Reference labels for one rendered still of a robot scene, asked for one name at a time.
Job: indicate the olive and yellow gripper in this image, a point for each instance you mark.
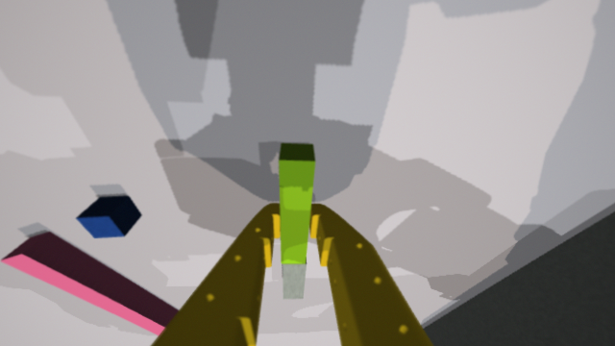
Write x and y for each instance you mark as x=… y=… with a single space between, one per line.
x=224 y=309

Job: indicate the lime green rod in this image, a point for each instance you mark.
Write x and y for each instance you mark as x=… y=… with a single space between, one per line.
x=296 y=165

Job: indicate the grey rod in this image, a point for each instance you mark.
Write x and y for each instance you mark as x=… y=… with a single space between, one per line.
x=294 y=275

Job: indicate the pink rod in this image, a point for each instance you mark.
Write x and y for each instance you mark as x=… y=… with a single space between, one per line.
x=59 y=263

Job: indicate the small blue cube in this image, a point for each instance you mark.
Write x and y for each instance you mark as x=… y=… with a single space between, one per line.
x=110 y=216

